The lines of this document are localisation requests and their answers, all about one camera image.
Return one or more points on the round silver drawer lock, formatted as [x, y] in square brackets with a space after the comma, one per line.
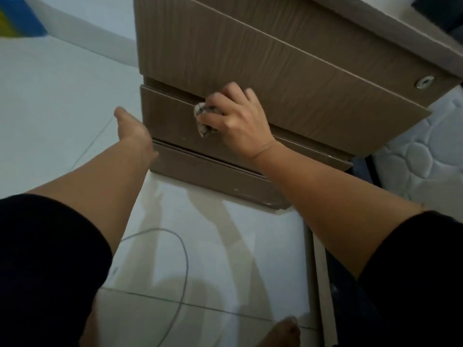
[425, 82]

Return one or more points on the brown drawer front with lock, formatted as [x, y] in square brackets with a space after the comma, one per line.
[361, 50]

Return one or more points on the narrow brown drawer front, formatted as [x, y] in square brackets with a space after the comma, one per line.
[170, 119]

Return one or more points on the brown cabinet base panel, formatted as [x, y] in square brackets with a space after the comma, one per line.
[217, 180]

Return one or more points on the person's left forearm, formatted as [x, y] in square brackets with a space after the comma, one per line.
[108, 187]

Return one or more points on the person's right forearm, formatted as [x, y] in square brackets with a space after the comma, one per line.
[325, 204]

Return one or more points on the checkered cleaning cloth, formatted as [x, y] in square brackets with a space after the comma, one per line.
[203, 112]

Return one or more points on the person's right middle finger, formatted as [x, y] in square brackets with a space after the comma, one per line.
[234, 92]

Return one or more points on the blue and yellow object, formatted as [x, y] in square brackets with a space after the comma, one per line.
[18, 16]

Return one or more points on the brown wooden drawer cabinet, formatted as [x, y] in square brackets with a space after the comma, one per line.
[289, 61]

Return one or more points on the black shirt sleeve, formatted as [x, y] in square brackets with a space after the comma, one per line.
[47, 271]
[416, 281]

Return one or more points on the white bed frame board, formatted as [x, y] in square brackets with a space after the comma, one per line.
[323, 292]

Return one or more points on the person's right thumb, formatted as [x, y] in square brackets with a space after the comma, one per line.
[210, 121]

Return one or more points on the white quilted mattress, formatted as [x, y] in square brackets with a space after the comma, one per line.
[423, 158]

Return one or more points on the tall brown drawer front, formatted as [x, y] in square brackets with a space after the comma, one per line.
[235, 54]

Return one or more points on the person's left hand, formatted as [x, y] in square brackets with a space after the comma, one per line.
[135, 131]

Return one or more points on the person's right hand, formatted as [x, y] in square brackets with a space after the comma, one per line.
[244, 128]

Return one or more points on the person's left fingers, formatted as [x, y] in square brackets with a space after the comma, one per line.
[123, 117]

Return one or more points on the person's bare foot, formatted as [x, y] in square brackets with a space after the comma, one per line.
[280, 334]

